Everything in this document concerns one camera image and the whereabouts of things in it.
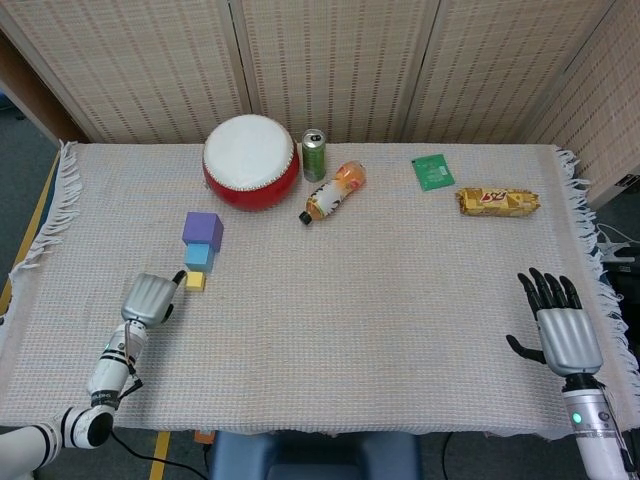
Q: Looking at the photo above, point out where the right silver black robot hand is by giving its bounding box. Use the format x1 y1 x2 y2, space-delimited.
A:
505 267 604 376

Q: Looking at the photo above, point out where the blue cube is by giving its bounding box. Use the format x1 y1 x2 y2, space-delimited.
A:
184 242 217 275

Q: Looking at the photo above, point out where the green drink can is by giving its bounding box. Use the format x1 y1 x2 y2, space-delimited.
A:
301 128 328 183

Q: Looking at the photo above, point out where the red drum with white skin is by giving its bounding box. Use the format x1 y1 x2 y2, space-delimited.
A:
202 114 302 212

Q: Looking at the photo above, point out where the white clamp with cable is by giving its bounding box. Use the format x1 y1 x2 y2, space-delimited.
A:
597 223 640 264

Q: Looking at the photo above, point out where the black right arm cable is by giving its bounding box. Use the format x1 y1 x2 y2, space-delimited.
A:
598 383 636 475

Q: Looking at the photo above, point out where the large purple foam cube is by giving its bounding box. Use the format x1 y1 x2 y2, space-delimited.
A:
182 211 225 252

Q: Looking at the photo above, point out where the orange juice bottle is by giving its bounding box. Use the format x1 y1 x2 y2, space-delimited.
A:
298 160 368 227

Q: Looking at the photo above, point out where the black equipment box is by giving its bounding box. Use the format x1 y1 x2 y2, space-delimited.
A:
602 249 640 301

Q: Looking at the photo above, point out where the brown wooden board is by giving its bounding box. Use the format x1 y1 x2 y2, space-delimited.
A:
0 29 86 145

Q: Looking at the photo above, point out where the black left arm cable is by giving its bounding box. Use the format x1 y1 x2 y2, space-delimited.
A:
107 372 209 480

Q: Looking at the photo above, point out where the woven bamboo screen panel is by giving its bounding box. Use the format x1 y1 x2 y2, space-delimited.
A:
519 0 640 211
229 0 442 145
404 0 626 146
0 0 254 146

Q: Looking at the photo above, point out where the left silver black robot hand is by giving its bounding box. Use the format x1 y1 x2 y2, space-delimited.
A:
120 269 188 329

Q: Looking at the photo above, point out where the white woven fringed tablecloth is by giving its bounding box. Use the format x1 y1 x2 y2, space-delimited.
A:
0 139 640 442

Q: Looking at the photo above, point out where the green sachet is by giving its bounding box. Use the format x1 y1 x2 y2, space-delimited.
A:
411 153 457 192

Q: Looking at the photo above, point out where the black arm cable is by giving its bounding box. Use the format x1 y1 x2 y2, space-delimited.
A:
598 383 636 475
107 372 209 480

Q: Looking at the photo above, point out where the yellow biscuit pack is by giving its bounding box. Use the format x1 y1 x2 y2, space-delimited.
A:
454 186 542 218

